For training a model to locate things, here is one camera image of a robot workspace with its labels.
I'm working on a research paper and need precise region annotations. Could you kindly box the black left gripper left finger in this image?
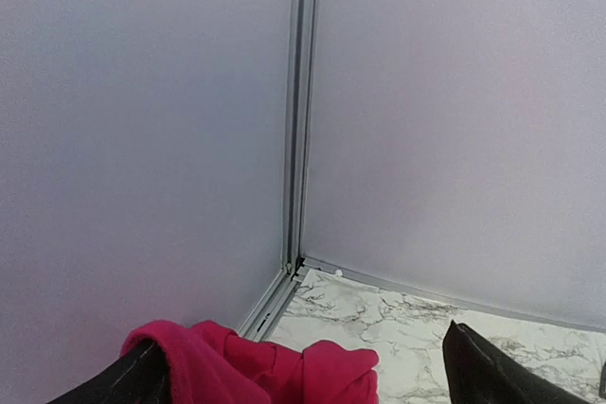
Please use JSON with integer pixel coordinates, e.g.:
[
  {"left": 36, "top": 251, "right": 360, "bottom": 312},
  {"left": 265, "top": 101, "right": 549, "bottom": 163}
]
[{"left": 50, "top": 341, "right": 169, "bottom": 404}]

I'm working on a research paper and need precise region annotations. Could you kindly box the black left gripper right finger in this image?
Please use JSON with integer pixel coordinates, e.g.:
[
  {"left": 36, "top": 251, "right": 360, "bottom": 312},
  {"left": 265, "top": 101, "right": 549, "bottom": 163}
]
[{"left": 442, "top": 322, "right": 586, "bottom": 404}]

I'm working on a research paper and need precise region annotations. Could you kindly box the magenta t-shirt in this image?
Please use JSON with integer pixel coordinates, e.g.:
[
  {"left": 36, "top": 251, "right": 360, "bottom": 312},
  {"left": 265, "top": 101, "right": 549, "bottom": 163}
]
[{"left": 121, "top": 321, "right": 379, "bottom": 404}]

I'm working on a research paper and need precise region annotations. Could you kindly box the aluminium left corner post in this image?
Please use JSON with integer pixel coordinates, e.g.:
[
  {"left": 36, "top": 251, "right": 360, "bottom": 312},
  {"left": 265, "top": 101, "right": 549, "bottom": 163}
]
[{"left": 239, "top": 0, "right": 318, "bottom": 341}]

